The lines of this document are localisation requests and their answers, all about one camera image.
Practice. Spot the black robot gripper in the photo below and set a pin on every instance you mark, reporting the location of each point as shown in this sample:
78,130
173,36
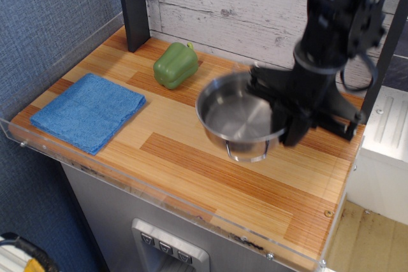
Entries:
304,98

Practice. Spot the white side cabinet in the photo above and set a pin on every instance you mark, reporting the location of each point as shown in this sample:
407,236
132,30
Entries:
378,181

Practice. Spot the folded blue cloth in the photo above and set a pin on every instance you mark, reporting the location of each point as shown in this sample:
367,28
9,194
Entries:
89,113

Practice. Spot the black yellow bag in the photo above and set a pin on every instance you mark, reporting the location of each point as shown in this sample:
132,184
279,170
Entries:
19,254

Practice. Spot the dark left shelf post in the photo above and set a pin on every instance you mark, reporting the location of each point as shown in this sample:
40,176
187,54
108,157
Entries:
136,23

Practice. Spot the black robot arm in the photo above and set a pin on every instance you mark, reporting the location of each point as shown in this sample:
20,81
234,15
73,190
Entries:
340,30

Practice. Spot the dark right shelf post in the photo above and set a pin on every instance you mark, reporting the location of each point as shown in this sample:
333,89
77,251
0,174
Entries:
392,69

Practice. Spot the stainless steel pot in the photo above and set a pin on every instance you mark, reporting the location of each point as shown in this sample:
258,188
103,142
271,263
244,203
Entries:
235,120

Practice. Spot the silver toy fridge cabinet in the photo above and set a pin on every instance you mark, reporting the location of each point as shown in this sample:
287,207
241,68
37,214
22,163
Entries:
110,211

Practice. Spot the clear acrylic table guard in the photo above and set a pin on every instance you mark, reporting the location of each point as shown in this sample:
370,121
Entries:
286,205

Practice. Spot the green toy bell pepper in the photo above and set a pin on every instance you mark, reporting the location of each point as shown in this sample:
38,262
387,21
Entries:
177,63

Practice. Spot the dark shelf post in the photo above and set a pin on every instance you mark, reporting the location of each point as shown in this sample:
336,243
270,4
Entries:
392,69
136,23

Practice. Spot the silver dispenser button panel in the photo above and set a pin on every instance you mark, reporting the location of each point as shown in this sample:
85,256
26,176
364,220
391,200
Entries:
160,250

